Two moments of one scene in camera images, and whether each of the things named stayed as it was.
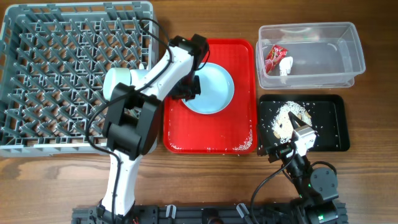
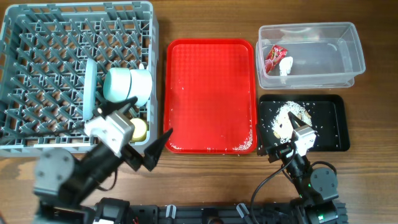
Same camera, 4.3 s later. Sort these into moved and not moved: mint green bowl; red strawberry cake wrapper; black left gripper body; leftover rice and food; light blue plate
Moved: light blue plate; black left gripper body
Not moved: leftover rice and food; red strawberry cake wrapper; mint green bowl
